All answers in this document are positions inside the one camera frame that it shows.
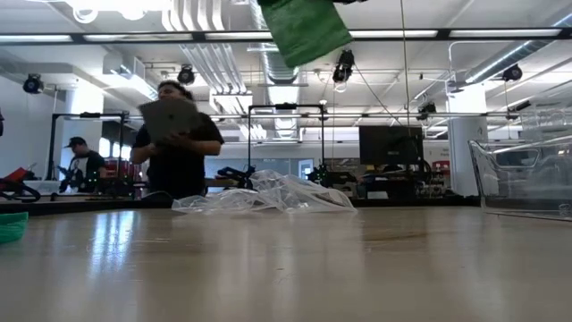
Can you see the green woven bandage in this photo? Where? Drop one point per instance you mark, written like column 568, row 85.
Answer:
column 308, row 31

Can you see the black monitor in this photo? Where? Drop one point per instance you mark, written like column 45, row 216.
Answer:
column 389, row 145

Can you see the person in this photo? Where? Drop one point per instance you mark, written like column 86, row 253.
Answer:
column 179, row 170
column 85, row 165

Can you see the grey laptop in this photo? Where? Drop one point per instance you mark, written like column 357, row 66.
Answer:
column 170, row 118

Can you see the red tool cart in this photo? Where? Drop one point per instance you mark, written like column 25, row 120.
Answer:
column 123, row 172

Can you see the clear plastic bin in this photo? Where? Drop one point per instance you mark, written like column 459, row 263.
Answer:
column 523, row 188

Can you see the red machine part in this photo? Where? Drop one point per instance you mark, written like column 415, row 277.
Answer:
column 18, row 176

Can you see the green flat elastic band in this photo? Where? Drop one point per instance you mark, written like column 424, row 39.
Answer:
column 12, row 228

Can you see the black background rig frame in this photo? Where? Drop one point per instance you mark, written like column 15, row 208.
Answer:
column 249, row 134
column 53, row 152

